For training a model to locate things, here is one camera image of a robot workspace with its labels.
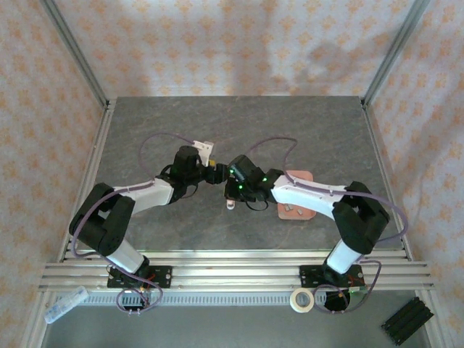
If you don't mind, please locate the white tape roll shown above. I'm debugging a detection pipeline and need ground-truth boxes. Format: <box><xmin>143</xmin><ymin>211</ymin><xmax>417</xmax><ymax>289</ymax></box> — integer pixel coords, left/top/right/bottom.
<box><xmin>289</xmin><ymin>288</ymin><xmax>315</xmax><ymax>313</ymax></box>

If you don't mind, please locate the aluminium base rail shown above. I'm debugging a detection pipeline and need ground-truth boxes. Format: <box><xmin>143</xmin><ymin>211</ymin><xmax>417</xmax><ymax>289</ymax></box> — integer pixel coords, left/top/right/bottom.
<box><xmin>38</xmin><ymin>249</ymin><xmax>434</xmax><ymax>293</ymax></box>

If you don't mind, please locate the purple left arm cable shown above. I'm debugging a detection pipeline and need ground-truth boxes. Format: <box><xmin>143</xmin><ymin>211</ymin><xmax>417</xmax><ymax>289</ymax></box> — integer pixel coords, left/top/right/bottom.
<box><xmin>70</xmin><ymin>132</ymin><xmax>164</xmax><ymax>316</ymax></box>

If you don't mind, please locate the grey slotted cable duct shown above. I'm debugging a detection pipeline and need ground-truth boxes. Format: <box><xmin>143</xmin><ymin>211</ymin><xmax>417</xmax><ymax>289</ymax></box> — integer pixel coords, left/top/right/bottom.
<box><xmin>78</xmin><ymin>291</ymin><xmax>363</xmax><ymax>307</ymax></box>

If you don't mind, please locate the orange patterned backdrop cloth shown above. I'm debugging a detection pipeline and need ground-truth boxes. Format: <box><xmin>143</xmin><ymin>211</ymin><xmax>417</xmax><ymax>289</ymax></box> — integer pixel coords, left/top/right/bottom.
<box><xmin>0</xmin><ymin>0</ymin><xmax>464</xmax><ymax>348</ymax></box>

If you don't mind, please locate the black ribbed block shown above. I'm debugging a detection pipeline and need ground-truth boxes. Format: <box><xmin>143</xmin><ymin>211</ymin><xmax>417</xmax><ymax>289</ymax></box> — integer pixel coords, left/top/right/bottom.
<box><xmin>381</xmin><ymin>297</ymin><xmax>435</xmax><ymax>345</ymax></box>

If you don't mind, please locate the clear plastic bottle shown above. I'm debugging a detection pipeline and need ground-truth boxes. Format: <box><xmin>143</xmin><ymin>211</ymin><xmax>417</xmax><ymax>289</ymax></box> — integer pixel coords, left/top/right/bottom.
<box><xmin>43</xmin><ymin>286</ymin><xmax>89</xmax><ymax>324</ymax></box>

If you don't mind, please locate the aluminium corner post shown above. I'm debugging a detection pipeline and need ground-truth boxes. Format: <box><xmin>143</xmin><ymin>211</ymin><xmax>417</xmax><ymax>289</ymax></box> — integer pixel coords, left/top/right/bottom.
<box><xmin>38</xmin><ymin>0</ymin><xmax>112</xmax><ymax>108</ymax></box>
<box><xmin>361</xmin><ymin>0</ymin><xmax>432</xmax><ymax>108</ymax></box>

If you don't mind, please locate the pink plastic tray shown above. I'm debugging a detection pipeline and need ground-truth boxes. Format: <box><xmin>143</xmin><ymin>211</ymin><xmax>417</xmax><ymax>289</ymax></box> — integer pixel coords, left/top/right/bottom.
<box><xmin>277</xmin><ymin>169</ymin><xmax>316</xmax><ymax>221</ymax></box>

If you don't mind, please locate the aluminium side rail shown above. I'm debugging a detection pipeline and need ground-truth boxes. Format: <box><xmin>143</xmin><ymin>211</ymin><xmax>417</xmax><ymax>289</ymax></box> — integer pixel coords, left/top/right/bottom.
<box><xmin>20</xmin><ymin>97</ymin><xmax>117</xmax><ymax>348</ymax></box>
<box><xmin>360</xmin><ymin>97</ymin><xmax>414</xmax><ymax>260</ymax></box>

